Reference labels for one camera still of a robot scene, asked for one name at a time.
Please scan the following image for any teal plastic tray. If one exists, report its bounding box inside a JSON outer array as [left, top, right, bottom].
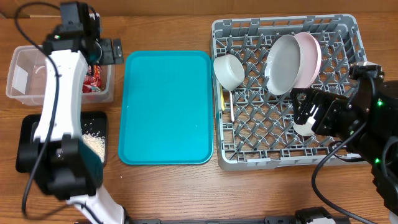
[[118, 50, 213, 166]]

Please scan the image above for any grey bowl of rice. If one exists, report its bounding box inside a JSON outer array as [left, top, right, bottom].
[[213, 55, 245, 91]]

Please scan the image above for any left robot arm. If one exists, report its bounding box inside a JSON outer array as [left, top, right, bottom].
[[16, 1, 130, 223]]

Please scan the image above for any grey dishwasher rack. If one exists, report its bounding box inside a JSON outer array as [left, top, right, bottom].
[[211, 14, 366, 171]]

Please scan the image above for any pink round plate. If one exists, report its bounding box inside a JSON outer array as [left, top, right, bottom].
[[293, 32, 322, 88]]

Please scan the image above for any white paper cup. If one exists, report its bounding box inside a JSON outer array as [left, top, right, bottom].
[[293, 122, 315, 136]]

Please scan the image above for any grey round plate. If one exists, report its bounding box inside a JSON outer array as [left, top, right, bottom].
[[265, 35, 303, 95]]

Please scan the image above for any black plastic bin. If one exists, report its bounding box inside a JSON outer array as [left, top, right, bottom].
[[18, 111, 108, 167]]

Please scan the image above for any spilled white rice pile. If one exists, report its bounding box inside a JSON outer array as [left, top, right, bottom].
[[81, 119, 106, 164]]

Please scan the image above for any yellow plastic spoon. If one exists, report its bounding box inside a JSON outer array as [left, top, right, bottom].
[[220, 86, 225, 111]]

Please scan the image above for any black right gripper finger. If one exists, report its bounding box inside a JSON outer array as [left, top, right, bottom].
[[290, 88, 330, 108], [292, 102, 320, 124]]

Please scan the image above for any clear plastic bin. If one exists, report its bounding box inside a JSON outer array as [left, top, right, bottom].
[[6, 45, 115, 106]]

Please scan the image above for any red candy wrapper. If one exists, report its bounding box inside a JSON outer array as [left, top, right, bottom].
[[82, 65, 102, 93]]

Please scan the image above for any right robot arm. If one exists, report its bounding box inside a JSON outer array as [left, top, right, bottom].
[[290, 61, 397, 223]]

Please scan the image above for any pink plastic fork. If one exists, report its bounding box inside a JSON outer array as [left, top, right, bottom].
[[229, 90, 235, 123]]

